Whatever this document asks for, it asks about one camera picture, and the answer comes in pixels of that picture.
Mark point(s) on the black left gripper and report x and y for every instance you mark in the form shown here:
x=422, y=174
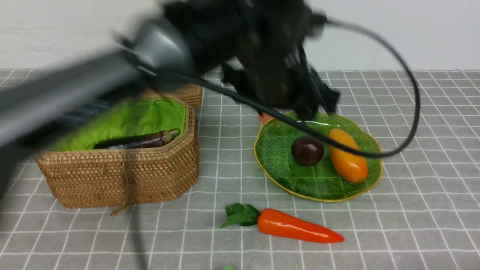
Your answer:
x=277, y=74

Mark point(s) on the dark purple toy plum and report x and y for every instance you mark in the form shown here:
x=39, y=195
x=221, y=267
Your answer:
x=307, y=150

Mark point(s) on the yellow-orange toy mango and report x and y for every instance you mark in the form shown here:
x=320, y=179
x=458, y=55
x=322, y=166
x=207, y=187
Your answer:
x=352, y=168

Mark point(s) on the purple toy eggplant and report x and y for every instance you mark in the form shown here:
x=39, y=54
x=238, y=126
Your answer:
x=151, y=140

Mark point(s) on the orange toy carrot green leaves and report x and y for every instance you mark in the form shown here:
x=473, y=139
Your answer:
x=279, y=224

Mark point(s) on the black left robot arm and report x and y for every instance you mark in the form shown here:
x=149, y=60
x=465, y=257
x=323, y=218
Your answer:
x=188, y=43

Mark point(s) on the small orange foam cube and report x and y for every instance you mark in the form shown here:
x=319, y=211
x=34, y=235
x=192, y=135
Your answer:
x=263, y=118

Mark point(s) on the woven wicker basket lid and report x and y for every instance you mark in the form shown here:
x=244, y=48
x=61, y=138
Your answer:
x=191, y=94

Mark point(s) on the green leaf-shaped glass plate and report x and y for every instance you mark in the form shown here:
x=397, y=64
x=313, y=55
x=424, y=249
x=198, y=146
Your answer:
x=320, y=182

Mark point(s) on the woven wicker basket green lining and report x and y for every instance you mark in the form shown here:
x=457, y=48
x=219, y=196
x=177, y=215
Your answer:
x=80, y=176

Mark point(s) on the grey checked tablecloth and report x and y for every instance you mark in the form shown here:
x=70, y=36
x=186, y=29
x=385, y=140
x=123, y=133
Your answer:
x=423, y=214

